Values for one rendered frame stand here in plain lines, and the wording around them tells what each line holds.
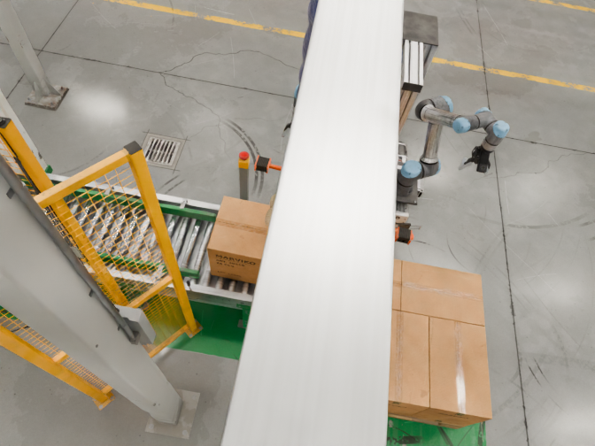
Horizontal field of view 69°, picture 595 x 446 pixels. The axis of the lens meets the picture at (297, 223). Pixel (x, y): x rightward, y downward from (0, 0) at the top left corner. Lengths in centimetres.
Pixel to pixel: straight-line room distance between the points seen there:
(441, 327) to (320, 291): 290
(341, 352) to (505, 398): 361
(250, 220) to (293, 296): 249
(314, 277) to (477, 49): 613
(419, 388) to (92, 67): 446
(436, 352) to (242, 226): 153
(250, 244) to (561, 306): 285
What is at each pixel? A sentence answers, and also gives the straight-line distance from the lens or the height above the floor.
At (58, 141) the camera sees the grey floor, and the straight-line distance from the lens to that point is 476.
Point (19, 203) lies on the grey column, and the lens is 101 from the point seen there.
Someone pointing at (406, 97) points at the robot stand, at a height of 168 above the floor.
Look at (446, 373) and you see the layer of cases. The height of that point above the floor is 54.
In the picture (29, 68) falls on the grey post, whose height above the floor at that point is 38.
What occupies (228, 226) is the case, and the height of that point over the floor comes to 95.
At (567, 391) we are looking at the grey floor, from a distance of 419.
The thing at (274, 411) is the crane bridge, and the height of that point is 305.
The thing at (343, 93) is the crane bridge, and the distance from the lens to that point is 44.
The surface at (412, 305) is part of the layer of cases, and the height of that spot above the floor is 54.
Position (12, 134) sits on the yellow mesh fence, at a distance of 192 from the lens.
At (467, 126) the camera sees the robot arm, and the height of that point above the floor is 184.
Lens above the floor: 334
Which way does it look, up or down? 58 degrees down
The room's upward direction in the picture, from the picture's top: 11 degrees clockwise
